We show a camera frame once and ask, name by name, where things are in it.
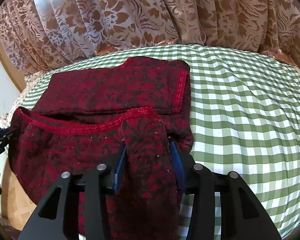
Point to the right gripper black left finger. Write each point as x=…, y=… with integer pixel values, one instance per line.
x=56, y=215

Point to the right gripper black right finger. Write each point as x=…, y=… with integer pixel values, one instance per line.
x=242, y=214

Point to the red black knit garment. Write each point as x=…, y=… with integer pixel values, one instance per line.
x=88, y=115

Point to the green white checkered bedsheet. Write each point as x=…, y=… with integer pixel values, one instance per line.
x=244, y=117

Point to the brown floral curtain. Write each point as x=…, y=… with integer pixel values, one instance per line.
x=48, y=34

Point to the wooden window frame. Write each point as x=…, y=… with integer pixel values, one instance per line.
x=15, y=75

